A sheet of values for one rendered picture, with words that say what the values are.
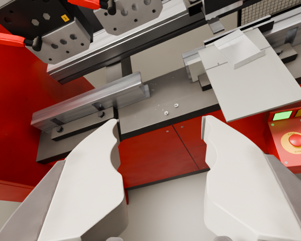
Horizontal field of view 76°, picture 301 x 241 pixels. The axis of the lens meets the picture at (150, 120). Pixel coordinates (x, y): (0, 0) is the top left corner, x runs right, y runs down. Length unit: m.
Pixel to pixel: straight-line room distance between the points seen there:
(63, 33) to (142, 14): 0.20
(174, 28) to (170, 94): 0.30
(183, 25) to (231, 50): 0.32
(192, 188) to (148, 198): 0.35
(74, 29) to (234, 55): 0.43
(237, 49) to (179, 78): 0.24
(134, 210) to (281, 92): 1.32
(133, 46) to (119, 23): 0.39
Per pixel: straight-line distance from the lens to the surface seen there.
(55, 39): 0.57
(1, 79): 1.01
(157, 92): 0.76
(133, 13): 0.52
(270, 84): 0.57
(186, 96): 0.72
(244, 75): 0.58
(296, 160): 0.73
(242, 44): 0.66
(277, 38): 0.76
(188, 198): 1.49
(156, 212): 1.54
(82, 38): 0.56
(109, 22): 0.53
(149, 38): 0.90
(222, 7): 0.62
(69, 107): 0.82
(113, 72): 0.94
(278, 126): 0.76
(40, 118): 0.91
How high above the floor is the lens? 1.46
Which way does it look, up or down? 56 degrees down
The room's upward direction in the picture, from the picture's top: 38 degrees counter-clockwise
